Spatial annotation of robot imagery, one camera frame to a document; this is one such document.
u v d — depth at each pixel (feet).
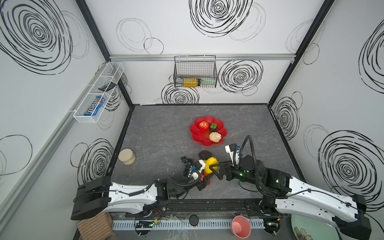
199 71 3.22
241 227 2.26
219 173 1.94
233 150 2.03
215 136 3.08
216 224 2.53
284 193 1.59
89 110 2.28
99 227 2.23
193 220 2.07
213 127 3.27
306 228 2.23
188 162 2.86
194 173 1.90
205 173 2.23
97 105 2.30
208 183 2.68
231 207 2.48
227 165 1.93
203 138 3.27
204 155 2.89
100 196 1.56
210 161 2.20
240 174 1.88
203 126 3.25
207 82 2.86
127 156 2.78
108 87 2.53
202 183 2.02
